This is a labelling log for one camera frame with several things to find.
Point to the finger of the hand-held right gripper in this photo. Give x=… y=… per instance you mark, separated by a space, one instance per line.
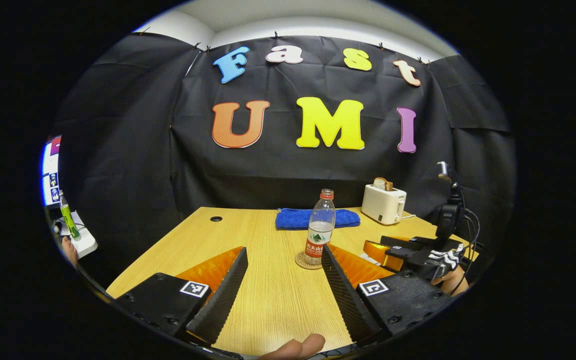
x=388 y=255
x=428 y=244

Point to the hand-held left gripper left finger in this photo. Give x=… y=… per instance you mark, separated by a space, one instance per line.
x=225 y=300

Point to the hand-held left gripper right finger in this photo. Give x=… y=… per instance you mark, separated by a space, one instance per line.
x=345 y=300

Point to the round coaster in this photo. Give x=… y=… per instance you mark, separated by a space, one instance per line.
x=302 y=262

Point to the clear plastic water bottle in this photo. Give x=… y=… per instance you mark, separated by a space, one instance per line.
x=319 y=230

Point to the white toaster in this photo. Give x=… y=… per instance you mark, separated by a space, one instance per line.
x=380 y=205

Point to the bread slice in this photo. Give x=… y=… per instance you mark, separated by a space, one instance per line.
x=382 y=184

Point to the blue folded towel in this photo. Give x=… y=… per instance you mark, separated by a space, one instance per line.
x=293 y=220

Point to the black backdrop cloth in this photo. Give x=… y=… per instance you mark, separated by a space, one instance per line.
x=293 y=170

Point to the white box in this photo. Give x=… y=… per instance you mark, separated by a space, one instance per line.
x=84 y=242

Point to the green tube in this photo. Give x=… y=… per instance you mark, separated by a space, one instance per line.
x=69 y=220

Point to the computer screen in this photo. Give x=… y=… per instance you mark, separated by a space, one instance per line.
x=51 y=170

